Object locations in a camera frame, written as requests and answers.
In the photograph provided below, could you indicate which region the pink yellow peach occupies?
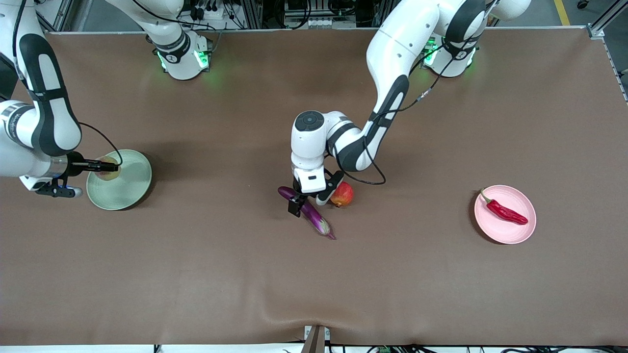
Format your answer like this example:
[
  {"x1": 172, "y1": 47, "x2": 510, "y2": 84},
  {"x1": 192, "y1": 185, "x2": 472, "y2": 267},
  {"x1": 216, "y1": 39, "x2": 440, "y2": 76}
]
[{"x1": 96, "y1": 156, "x2": 121, "y2": 181}]

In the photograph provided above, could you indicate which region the purple eggplant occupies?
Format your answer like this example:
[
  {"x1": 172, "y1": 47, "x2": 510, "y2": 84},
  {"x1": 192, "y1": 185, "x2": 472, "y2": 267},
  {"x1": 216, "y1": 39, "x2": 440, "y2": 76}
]
[{"x1": 278, "y1": 186, "x2": 337, "y2": 240}]

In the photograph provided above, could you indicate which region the red pomegranate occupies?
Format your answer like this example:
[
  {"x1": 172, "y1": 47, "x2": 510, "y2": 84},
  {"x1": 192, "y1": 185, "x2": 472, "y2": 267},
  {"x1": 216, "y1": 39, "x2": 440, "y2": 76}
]
[{"x1": 330, "y1": 181, "x2": 354, "y2": 208}]

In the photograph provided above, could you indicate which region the red chili pepper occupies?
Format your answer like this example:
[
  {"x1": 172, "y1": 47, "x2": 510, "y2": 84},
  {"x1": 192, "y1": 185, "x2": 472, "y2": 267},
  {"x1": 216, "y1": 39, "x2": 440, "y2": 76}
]
[{"x1": 480, "y1": 188, "x2": 529, "y2": 226}]

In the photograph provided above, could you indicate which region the light green round plate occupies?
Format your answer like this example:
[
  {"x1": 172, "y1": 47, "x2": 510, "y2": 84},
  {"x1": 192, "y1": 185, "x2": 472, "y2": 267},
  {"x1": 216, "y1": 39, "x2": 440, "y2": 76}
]
[{"x1": 86, "y1": 149, "x2": 153, "y2": 211}]

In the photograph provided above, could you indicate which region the brown table cover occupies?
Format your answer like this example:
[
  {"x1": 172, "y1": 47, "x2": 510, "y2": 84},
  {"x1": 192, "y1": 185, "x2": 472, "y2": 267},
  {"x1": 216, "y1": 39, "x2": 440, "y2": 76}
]
[{"x1": 0, "y1": 27, "x2": 628, "y2": 347}]

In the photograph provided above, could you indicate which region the metal table edge clamp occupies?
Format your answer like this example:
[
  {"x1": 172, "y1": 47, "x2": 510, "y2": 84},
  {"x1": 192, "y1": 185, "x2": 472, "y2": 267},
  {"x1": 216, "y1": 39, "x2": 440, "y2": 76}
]
[{"x1": 303, "y1": 325, "x2": 330, "y2": 353}]

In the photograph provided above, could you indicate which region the white terminal block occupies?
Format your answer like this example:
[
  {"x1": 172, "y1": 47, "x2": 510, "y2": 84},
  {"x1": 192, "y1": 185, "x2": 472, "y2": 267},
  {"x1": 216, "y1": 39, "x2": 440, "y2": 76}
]
[{"x1": 285, "y1": 15, "x2": 356, "y2": 29}]

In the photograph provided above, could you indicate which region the white power strip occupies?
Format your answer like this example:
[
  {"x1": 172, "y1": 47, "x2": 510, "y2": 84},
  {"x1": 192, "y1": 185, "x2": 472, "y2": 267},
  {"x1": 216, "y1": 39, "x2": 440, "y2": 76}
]
[{"x1": 189, "y1": 0, "x2": 226, "y2": 20}]

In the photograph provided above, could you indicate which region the pink round plate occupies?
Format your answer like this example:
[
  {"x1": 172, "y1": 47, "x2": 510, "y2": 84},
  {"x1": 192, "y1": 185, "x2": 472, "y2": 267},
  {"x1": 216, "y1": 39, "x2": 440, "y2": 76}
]
[{"x1": 474, "y1": 185, "x2": 537, "y2": 245}]

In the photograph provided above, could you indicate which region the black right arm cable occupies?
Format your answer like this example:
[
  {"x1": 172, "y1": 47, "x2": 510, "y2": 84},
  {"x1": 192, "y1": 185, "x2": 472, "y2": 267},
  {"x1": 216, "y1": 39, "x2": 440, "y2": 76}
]
[{"x1": 12, "y1": 0, "x2": 123, "y2": 167}]

